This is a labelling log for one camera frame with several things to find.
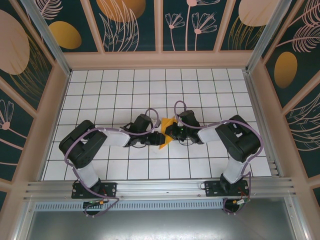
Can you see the yellow paper sheet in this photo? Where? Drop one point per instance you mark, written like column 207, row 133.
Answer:
column 166, row 123

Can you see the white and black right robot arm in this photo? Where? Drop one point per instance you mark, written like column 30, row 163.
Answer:
column 210, row 132

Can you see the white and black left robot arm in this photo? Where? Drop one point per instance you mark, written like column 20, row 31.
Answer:
column 115, row 138

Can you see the grey metal sheet panel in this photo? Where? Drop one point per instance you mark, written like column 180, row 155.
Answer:
column 160, row 225

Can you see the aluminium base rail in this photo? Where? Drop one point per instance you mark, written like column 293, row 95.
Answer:
column 160, row 187

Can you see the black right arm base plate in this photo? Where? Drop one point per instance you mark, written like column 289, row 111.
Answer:
column 212, row 188

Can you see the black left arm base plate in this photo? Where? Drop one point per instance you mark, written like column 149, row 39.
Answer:
column 110, row 188

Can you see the aluminium side rail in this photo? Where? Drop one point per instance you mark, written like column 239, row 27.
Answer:
column 256, row 100

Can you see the aluminium corner post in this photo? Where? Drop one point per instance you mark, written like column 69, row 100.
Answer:
column 51, row 42
column 265, row 37

